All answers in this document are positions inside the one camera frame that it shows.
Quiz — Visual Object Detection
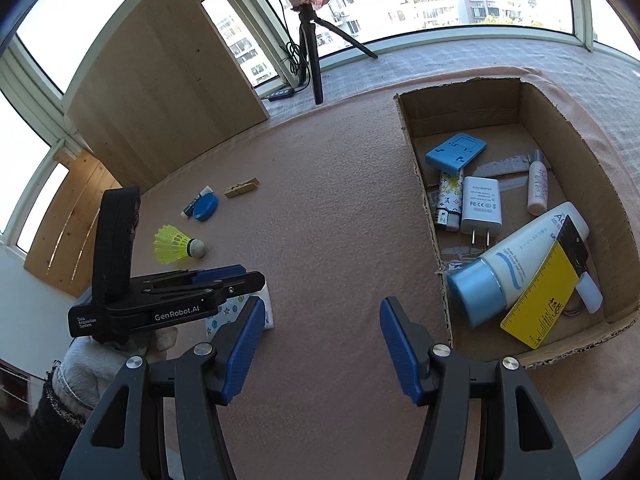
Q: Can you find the white patterned tissue pack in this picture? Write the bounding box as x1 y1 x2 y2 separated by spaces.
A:
205 284 274 340

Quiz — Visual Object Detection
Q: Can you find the yellow black ruler card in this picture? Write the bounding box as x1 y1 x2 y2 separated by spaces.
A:
500 216 589 349

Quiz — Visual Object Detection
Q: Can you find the white power adapter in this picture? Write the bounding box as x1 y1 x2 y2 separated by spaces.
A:
460 177 502 248

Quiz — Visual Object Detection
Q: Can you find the small white translucent cap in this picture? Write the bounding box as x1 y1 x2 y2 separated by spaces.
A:
575 272 603 314

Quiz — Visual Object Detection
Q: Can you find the blue plastic phone stand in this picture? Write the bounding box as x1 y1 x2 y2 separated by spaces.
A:
424 132 487 177

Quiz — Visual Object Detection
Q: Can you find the small pink lotion bottle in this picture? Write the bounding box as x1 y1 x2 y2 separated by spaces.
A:
527 150 548 217

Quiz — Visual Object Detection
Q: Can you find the left white gloved hand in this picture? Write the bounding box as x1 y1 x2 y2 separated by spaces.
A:
46 326 178 429

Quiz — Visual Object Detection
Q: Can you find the yellow plastic shuttlecock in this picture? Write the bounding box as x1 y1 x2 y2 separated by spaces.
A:
153 224 206 264

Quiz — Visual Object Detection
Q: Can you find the green white lip balm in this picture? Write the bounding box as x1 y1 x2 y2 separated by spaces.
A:
181 186 213 219

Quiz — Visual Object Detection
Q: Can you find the round blue tin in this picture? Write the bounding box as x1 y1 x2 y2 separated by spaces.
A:
192 193 219 222

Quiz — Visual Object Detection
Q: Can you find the wooden slatted headboard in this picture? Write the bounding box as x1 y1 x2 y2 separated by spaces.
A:
24 151 120 297

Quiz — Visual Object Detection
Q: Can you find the white Aqua sunscreen tube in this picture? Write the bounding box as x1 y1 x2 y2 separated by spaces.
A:
447 202 589 328

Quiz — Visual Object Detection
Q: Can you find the wooden clothespin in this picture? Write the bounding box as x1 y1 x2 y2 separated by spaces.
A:
224 178 260 198

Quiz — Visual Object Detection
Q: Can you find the pink blanket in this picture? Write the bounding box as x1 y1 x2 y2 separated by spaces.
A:
124 65 640 480

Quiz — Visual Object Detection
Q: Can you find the patterned white lighter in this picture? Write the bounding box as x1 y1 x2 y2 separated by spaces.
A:
435 172 463 232

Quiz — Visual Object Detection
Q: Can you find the brown cardboard box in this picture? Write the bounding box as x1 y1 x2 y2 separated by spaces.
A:
396 76 639 367

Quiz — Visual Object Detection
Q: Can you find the light wooden board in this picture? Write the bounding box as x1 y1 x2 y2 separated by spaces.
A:
63 0 268 191

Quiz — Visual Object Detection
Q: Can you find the black tripod stand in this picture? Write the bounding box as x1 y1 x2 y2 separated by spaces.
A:
294 3 378 105

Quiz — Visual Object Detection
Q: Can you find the grey checkered bedsheet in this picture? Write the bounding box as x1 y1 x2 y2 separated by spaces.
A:
259 34 640 172

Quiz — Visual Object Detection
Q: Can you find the black cable remote control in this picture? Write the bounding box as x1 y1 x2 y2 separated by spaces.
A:
267 87 296 102

